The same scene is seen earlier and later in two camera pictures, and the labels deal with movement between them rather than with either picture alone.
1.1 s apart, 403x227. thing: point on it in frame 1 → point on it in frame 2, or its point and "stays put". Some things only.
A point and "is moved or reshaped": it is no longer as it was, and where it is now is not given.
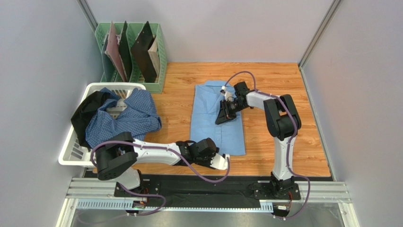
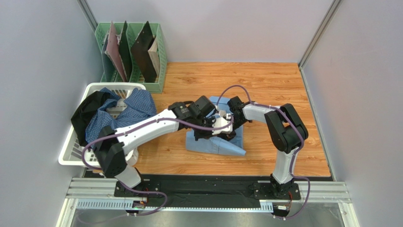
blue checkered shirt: (137, 115) stays put
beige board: (153, 53) stays put
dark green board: (125, 52) stays put
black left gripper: (208, 163) → (206, 136)
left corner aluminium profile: (86, 9) stays put
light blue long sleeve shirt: (229, 136) is moved or reshaped
